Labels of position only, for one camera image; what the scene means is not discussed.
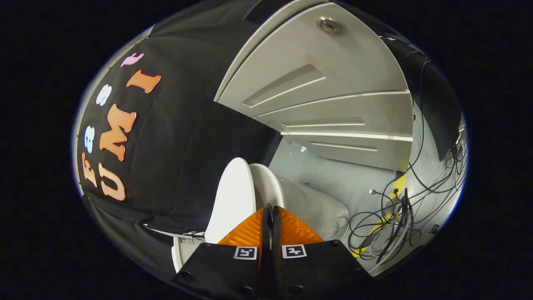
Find black backdrop cloth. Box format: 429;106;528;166
77;0;463;288

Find yellow floor tape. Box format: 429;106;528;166
352;173;408;259

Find tangle of black cables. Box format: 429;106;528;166
348;50;469;265

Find white drawer cabinet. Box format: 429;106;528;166
214;0;413;172

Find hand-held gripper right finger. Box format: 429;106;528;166
273;205;373;298

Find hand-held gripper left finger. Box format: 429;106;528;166
173;204;273;300

